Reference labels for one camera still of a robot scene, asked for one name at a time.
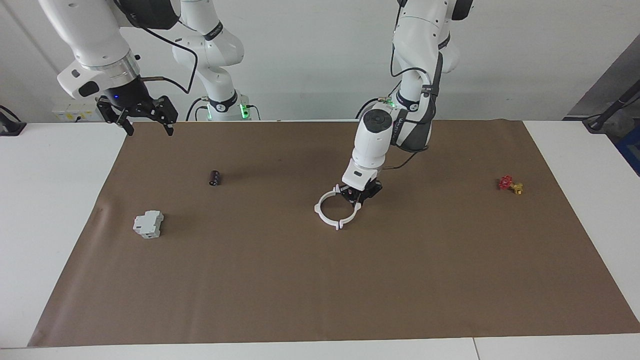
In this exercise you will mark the brown paper mat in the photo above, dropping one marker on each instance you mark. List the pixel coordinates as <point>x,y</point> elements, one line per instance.
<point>320,280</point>

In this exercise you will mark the white power strip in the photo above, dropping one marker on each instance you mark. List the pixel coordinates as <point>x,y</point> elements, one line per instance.
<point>70,114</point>

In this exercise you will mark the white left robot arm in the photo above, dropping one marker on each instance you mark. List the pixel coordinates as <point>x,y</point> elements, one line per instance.
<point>372,145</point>

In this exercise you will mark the blue box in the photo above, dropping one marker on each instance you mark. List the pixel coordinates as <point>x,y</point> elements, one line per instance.
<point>631,150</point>

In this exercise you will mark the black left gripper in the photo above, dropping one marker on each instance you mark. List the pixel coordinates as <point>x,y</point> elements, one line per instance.
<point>362,192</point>

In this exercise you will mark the white circuit breaker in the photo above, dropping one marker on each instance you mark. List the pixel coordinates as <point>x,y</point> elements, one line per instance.
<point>148,224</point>

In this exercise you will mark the small black connector block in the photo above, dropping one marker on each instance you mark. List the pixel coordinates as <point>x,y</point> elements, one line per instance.
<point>215,178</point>

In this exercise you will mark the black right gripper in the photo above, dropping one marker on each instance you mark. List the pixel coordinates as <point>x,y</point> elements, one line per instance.
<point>130,97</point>

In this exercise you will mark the black tripod stand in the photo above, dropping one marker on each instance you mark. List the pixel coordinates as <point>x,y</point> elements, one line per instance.
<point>600,120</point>

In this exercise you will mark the white half pipe clamp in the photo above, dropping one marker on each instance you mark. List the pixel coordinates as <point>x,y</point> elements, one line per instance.
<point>354,218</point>
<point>317,207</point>

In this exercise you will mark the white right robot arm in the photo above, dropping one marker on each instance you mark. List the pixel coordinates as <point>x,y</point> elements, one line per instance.
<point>95,35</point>

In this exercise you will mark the black clamp base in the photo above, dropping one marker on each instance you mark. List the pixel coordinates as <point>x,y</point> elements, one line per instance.
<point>10,127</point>

